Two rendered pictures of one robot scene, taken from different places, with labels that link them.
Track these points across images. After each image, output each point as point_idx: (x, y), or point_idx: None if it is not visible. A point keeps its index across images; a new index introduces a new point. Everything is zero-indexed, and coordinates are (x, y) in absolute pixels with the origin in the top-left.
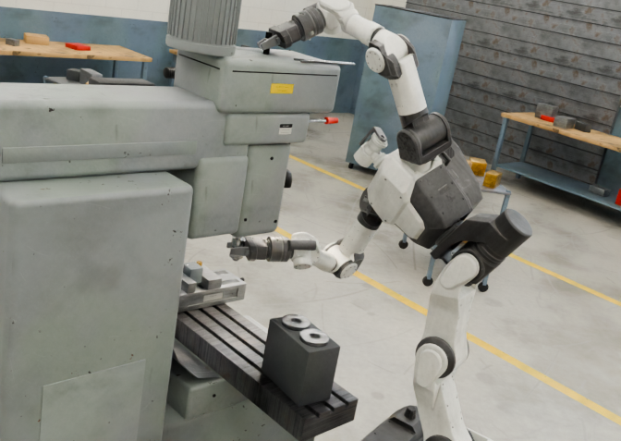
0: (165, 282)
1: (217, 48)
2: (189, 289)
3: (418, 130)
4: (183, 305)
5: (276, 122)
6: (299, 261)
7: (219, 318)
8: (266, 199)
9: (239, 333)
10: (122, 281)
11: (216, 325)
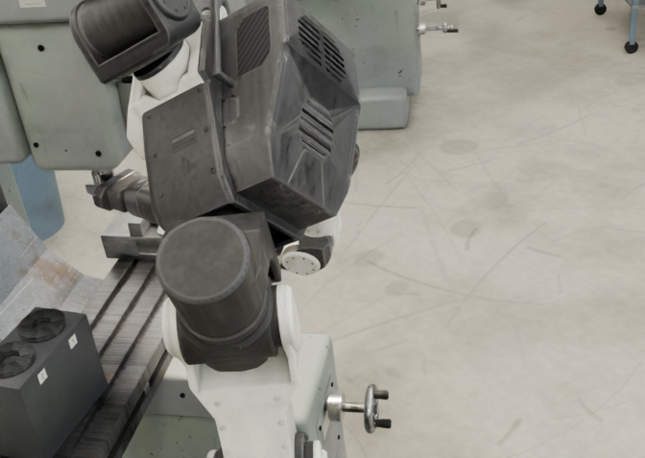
0: None
1: None
2: (131, 231)
3: (86, 6)
4: (131, 251)
5: None
6: (158, 227)
7: (155, 282)
8: (63, 115)
9: (136, 313)
10: None
11: (131, 292)
